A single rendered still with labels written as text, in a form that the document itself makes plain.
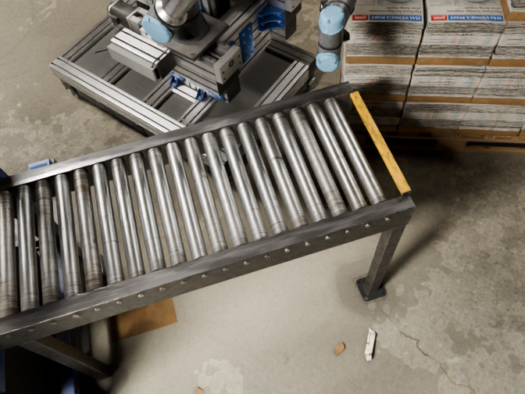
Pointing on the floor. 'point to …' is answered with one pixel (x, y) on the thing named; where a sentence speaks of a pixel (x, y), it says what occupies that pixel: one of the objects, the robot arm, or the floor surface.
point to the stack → (516, 91)
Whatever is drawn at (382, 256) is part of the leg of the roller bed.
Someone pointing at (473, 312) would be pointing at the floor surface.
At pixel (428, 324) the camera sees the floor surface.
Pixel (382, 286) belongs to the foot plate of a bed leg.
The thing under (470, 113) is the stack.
